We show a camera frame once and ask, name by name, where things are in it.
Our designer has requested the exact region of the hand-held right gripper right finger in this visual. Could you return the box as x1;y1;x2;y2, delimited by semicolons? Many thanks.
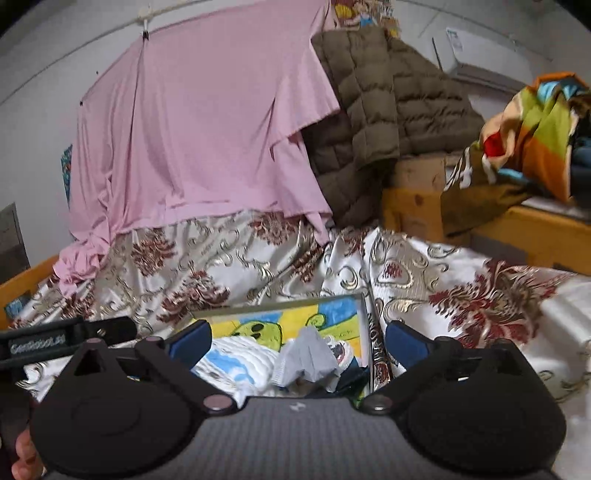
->
360;320;522;414

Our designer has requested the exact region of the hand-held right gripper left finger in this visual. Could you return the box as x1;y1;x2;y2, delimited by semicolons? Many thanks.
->
65;318;236;414

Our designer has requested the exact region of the striped towel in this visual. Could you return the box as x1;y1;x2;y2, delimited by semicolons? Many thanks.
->
191;336;288;403

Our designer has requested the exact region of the dark navy cloth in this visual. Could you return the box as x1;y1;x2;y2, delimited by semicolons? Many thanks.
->
327;364;371;394

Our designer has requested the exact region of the cartoon print cardboard box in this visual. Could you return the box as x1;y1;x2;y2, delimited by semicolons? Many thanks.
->
185;293;399;403

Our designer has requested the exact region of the grey ribbed sock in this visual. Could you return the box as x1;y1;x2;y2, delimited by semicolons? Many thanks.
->
274;327;341;387

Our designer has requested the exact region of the person's left hand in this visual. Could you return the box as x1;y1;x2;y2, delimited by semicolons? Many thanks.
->
15;429;48;479

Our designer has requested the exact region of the blue patterned cloth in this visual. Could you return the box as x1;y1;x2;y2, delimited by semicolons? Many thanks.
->
4;296;33;320

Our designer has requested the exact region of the floral satin blanket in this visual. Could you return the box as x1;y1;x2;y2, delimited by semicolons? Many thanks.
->
9;212;591;480

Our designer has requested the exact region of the grey cabinet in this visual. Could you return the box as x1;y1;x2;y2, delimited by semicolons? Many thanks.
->
0;202;31;283

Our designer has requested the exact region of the brown lettered cloth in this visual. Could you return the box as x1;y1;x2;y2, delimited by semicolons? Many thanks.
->
441;148;536;239

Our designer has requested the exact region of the plain cardboard box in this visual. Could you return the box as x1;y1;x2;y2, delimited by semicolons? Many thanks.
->
392;154;472;195

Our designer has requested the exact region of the wooden bed footboard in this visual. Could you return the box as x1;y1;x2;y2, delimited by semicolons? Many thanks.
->
381;187;591;278

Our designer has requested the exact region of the pink sheet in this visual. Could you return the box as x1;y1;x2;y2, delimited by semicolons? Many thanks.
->
58;0;342;297

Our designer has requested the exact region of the brown quilted jacket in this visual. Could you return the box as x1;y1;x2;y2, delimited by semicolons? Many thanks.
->
300;30;485;228

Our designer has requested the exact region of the colourful patchwork cloth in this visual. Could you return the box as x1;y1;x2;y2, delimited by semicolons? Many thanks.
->
479;71;591;204

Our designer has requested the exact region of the dark blue garment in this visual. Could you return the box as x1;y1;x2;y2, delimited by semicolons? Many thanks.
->
571;134;591;206

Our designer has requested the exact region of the white air conditioner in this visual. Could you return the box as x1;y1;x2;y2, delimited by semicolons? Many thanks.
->
445;28;542;93

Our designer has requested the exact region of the white hanging rod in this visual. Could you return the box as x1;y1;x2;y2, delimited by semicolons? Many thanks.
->
130;0;204;25

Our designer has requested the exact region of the wooden bed frame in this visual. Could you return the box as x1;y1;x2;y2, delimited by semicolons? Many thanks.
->
0;256;62;330

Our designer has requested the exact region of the blue wall poster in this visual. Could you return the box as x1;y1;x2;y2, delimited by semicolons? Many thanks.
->
60;143;75;205

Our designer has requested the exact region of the cartoon wall poster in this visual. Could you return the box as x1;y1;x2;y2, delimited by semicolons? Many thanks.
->
330;0;402;38

